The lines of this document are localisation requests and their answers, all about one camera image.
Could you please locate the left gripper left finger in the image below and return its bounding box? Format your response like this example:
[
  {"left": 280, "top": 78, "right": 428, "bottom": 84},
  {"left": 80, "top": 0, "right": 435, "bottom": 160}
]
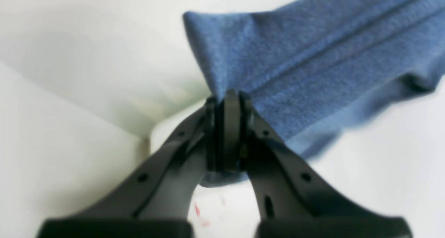
[{"left": 38, "top": 98, "right": 216, "bottom": 238}]

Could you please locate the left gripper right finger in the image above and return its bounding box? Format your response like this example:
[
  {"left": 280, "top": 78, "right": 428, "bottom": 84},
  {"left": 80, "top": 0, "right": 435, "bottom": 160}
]
[{"left": 222, "top": 91, "right": 413, "bottom": 238}]

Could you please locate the dark blue T-shirt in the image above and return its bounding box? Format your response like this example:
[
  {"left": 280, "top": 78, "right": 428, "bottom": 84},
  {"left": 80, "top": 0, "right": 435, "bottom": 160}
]
[{"left": 183, "top": 0, "right": 445, "bottom": 188}]

